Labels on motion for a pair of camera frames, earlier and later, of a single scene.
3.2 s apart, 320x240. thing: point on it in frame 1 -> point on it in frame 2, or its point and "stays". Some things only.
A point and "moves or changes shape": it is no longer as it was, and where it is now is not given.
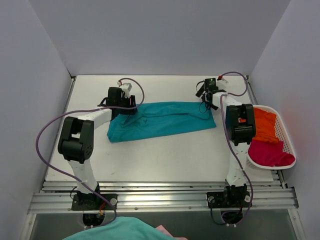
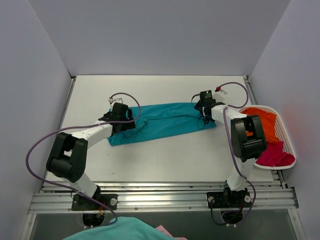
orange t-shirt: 265,126 stays
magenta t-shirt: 269,154 stays
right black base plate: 229,199 stays
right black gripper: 204,96 -> 199,107
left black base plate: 93,202 stays
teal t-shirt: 155,119 moves or changes shape
